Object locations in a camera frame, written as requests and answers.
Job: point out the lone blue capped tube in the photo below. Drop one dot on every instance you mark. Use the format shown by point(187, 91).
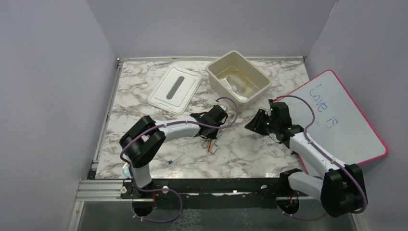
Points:
point(175, 158)

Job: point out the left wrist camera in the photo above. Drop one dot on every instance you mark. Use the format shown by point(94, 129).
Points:
point(224, 107)

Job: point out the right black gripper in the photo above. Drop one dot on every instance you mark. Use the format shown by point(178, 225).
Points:
point(255, 125)

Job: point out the blue goggles in bag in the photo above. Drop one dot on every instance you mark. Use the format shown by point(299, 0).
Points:
point(127, 171)

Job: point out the white bin lid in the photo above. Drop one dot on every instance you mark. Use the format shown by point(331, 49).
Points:
point(175, 90)

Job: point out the metal crucible tongs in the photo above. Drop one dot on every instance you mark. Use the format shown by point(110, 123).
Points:
point(215, 146)

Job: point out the wire gauze mesh square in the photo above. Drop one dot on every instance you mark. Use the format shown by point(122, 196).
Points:
point(237, 91)

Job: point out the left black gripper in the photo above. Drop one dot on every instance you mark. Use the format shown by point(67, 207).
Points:
point(212, 135)

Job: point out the pink framed whiteboard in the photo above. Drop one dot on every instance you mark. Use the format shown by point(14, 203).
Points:
point(339, 126)

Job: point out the beige plastic bin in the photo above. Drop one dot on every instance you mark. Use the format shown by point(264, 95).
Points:
point(258, 82)

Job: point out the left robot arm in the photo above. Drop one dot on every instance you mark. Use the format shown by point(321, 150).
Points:
point(143, 140)

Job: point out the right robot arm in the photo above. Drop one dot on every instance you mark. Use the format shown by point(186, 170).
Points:
point(340, 187)

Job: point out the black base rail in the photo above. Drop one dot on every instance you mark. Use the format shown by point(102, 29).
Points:
point(164, 194)

